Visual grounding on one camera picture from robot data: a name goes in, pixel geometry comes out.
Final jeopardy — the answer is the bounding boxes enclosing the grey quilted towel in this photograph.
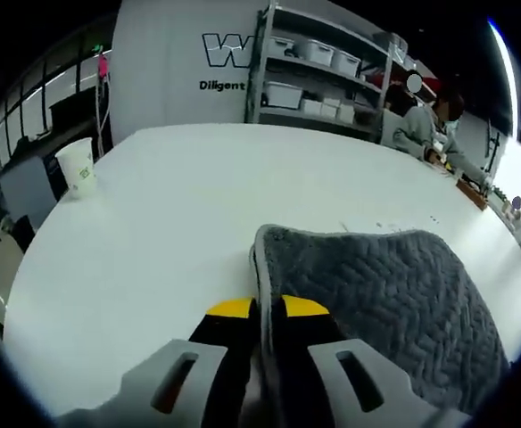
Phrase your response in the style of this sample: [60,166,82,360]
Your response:
[247,224,511,418]

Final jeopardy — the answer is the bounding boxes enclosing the wooden tray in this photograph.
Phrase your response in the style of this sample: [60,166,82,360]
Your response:
[455,177,489,211]

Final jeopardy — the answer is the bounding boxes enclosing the white paper cup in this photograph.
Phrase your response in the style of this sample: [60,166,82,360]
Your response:
[54,136,97,201]

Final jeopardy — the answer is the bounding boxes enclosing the grey cabinet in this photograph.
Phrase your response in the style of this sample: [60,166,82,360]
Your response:
[0,155,59,224]

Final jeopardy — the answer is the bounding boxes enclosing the group of white storage boxes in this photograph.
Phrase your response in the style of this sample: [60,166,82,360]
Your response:
[262,37,364,124]

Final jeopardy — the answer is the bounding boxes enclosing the black monitor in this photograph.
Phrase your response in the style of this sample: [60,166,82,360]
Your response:
[48,91,105,130]

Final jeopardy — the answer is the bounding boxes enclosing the grey metal shelving unit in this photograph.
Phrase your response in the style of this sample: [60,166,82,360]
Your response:
[244,0,426,144]

